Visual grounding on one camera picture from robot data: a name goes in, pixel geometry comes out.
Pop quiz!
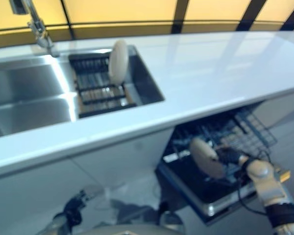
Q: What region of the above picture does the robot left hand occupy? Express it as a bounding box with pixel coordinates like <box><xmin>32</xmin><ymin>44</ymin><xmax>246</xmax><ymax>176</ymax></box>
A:
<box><xmin>63</xmin><ymin>190</ymin><xmax>93</xmax><ymax>226</ymax></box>

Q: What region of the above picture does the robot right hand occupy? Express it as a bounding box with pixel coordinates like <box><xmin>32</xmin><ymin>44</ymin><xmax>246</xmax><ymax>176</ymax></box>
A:
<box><xmin>212</xmin><ymin>145</ymin><xmax>247</xmax><ymax>167</ymax></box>

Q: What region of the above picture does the cream ceramic plate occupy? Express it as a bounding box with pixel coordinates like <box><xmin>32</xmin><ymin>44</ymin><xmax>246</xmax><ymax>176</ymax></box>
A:
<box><xmin>189</xmin><ymin>138</ymin><xmax>227</xmax><ymax>179</ymax></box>
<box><xmin>108</xmin><ymin>40</ymin><xmax>128</xmax><ymax>85</ymax></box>

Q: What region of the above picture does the grey robot torso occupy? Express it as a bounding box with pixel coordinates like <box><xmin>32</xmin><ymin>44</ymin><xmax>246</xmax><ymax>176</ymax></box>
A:
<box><xmin>83</xmin><ymin>224</ymin><xmax>187</xmax><ymax>235</ymax></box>

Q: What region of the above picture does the narrow white cabinet door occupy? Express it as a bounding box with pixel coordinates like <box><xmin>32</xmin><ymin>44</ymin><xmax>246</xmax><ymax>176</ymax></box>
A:
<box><xmin>72</xmin><ymin>128</ymin><xmax>174</xmax><ymax>189</ymax></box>

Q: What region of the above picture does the grey robot right leg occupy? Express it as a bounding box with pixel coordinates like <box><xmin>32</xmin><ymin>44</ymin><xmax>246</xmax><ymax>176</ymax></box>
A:
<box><xmin>159</xmin><ymin>202</ymin><xmax>184</xmax><ymax>226</ymax></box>

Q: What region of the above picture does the stainless steel sink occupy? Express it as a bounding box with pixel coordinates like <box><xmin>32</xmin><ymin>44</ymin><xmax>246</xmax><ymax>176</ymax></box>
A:
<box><xmin>0</xmin><ymin>45</ymin><xmax>165</xmax><ymax>140</ymax></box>

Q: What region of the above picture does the black dish drying rack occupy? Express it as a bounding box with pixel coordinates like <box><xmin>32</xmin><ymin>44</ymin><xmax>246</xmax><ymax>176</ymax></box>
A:
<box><xmin>68</xmin><ymin>51</ymin><xmax>138</xmax><ymax>119</ymax></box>

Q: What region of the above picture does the chrome kitchen faucet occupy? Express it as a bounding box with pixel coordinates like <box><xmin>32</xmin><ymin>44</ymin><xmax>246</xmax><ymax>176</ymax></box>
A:
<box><xmin>9</xmin><ymin>0</ymin><xmax>61</xmax><ymax>58</ymax></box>

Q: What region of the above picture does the dishwasher wire rack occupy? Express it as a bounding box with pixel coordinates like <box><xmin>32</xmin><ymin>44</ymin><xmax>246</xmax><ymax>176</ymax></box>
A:
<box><xmin>172</xmin><ymin>107</ymin><xmax>278</xmax><ymax>177</ymax></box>

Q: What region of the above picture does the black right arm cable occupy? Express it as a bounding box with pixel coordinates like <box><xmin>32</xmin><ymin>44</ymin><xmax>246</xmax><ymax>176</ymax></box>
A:
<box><xmin>236</xmin><ymin>171</ymin><xmax>268</xmax><ymax>216</ymax></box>

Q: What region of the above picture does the black window frame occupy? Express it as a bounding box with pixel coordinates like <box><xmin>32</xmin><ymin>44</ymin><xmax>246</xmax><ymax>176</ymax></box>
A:
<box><xmin>0</xmin><ymin>0</ymin><xmax>294</xmax><ymax>41</ymax></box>

